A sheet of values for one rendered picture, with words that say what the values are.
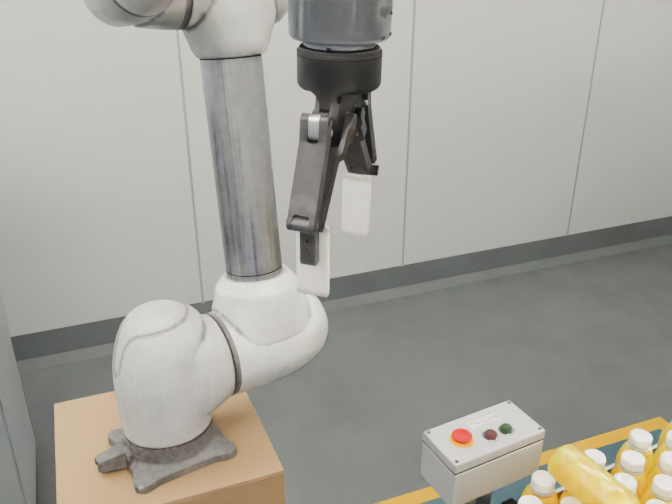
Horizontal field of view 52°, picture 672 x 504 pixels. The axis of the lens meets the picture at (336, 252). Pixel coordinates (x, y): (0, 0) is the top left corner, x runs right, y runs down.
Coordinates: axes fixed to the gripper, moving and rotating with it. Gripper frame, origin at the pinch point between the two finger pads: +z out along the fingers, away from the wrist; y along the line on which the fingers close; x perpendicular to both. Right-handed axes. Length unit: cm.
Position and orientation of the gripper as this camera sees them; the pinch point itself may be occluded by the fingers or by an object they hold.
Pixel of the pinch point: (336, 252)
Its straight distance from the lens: 69.4
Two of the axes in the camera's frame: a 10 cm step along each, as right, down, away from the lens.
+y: 3.1, -4.1, 8.6
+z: -0.2, 9.0, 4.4
